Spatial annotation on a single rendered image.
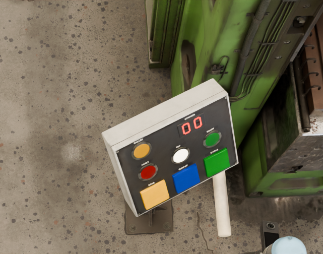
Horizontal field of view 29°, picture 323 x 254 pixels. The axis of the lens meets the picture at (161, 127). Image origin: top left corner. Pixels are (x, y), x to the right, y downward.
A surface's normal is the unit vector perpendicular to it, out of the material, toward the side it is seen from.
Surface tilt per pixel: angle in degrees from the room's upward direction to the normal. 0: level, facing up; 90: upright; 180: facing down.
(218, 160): 60
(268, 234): 31
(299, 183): 0
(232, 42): 90
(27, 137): 0
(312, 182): 0
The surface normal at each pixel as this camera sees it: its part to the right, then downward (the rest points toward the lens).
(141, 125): -0.18, -0.70
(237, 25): 0.07, 0.94
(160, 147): 0.45, 0.56
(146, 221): 0.07, -0.32
